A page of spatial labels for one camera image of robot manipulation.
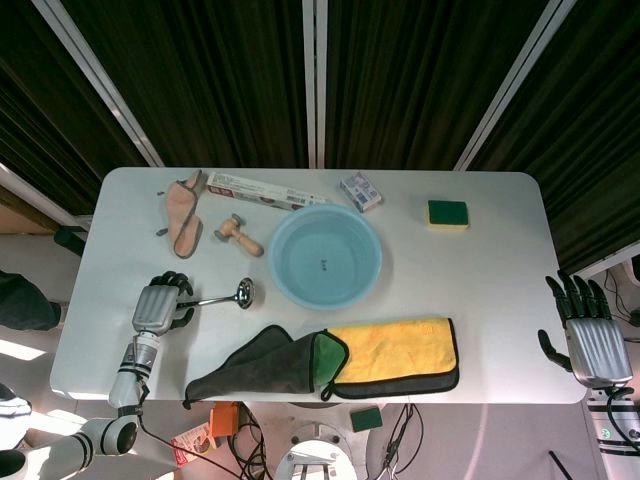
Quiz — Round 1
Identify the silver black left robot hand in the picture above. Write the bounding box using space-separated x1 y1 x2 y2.
130 270 196 336

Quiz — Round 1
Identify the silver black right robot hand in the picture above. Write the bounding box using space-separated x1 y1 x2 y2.
537 270 633 389

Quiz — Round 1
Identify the metal ladle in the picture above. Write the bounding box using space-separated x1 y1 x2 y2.
175 277 257 310

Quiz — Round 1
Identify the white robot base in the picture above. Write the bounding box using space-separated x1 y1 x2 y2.
272 402 374 480

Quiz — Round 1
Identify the blue plastic basin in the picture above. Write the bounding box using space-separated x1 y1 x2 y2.
267 203 394 312

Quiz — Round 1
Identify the wooden mallet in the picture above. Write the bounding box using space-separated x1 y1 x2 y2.
214 213 265 259

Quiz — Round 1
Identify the dark grey green cloth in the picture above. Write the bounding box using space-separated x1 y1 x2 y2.
182 324 350 410

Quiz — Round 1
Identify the orange box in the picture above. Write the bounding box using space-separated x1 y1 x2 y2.
209 402 243 438

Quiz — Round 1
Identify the red printed booklet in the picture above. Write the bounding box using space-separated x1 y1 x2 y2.
170 422 217 469

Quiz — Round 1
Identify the long white red box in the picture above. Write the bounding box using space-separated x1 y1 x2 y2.
206 171 328 210

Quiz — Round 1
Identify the yellow grey microfiber cloth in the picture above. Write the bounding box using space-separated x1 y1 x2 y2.
325 316 460 400

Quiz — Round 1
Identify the green yellow sponge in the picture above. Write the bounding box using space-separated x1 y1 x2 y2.
425 199 472 232

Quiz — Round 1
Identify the small blue white box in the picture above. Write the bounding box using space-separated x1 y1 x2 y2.
339 171 385 213

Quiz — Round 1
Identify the green sponge on floor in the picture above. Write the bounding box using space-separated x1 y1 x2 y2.
349 406 384 433

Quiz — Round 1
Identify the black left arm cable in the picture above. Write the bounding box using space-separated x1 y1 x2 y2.
118 349 177 451

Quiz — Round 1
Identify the black cable bundle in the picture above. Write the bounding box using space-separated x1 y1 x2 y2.
381 402 426 480

